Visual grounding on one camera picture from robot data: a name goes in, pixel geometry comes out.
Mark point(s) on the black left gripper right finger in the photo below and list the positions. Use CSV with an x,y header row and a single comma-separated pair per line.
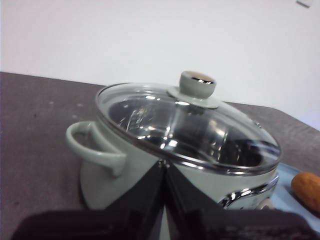
x,y
185,197

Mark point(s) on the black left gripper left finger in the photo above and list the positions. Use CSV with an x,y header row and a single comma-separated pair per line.
x,y
145,195

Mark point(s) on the glass lid with green knob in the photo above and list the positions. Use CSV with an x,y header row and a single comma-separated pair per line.
x,y
195,85

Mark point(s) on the pale green electric steamer pot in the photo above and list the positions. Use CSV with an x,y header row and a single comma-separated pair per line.
x,y
140,160

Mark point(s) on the blue round plate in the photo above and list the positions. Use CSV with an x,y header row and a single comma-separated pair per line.
x,y
285,185

